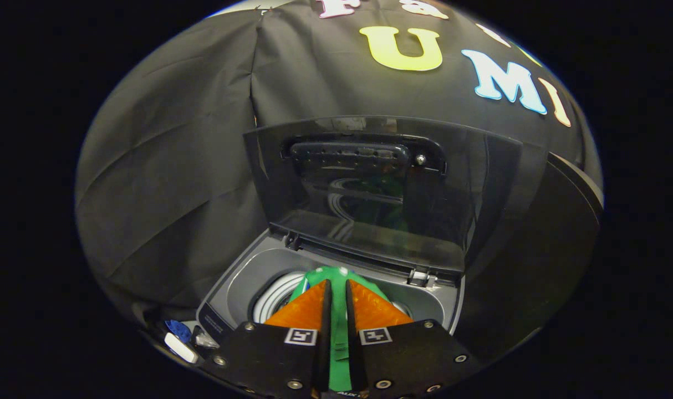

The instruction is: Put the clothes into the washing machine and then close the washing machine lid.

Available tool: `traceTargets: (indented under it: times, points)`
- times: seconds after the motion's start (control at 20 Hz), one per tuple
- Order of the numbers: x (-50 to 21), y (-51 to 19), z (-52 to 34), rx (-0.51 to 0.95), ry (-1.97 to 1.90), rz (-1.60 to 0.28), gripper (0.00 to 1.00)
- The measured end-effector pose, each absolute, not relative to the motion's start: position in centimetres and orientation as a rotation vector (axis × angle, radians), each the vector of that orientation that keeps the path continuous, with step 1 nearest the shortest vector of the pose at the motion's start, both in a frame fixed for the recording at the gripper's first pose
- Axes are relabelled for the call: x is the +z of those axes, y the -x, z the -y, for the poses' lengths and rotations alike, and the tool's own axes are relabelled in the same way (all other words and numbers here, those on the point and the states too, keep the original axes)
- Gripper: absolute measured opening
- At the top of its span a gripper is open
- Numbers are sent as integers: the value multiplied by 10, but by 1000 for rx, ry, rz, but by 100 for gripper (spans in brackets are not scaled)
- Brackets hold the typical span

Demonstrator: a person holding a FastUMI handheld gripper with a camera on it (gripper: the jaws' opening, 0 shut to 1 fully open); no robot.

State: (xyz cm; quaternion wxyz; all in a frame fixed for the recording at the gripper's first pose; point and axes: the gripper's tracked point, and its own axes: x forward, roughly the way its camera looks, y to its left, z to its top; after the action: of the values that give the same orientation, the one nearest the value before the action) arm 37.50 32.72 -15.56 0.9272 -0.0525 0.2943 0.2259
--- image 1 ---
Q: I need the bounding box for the dark washing machine lid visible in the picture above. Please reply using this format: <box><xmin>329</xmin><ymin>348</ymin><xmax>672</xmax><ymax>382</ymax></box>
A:
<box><xmin>242</xmin><ymin>115</ymin><xmax>524</xmax><ymax>275</ymax></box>

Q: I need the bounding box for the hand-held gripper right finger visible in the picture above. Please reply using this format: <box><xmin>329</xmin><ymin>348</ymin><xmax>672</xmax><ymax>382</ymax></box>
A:
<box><xmin>345</xmin><ymin>279</ymin><xmax>473</xmax><ymax>399</ymax></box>

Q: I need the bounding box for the beige cabinet with dark frame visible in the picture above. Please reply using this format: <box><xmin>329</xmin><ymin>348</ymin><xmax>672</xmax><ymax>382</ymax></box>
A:
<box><xmin>458</xmin><ymin>151</ymin><xmax>604</xmax><ymax>366</ymax></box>

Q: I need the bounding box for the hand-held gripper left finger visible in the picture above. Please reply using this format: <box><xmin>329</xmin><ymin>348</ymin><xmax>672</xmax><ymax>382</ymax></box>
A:
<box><xmin>201</xmin><ymin>279</ymin><xmax>333</xmax><ymax>399</ymax></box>

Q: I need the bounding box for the black backdrop cloth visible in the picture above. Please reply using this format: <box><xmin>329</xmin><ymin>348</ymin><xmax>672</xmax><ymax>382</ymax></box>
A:
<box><xmin>75</xmin><ymin>0</ymin><xmax>589</xmax><ymax>328</ymax></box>

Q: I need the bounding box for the green polo shirt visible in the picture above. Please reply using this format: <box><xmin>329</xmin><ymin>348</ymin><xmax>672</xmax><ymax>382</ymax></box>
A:
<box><xmin>288</xmin><ymin>266</ymin><xmax>392</xmax><ymax>394</ymax></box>

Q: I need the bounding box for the small blue object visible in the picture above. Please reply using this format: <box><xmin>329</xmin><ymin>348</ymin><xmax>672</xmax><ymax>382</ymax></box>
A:
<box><xmin>165</xmin><ymin>320</ymin><xmax>193</xmax><ymax>343</ymax></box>

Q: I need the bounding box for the small white object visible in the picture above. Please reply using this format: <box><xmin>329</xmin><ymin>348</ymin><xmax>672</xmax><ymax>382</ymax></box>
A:
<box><xmin>164</xmin><ymin>332</ymin><xmax>200</xmax><ymax>364</ymax></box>

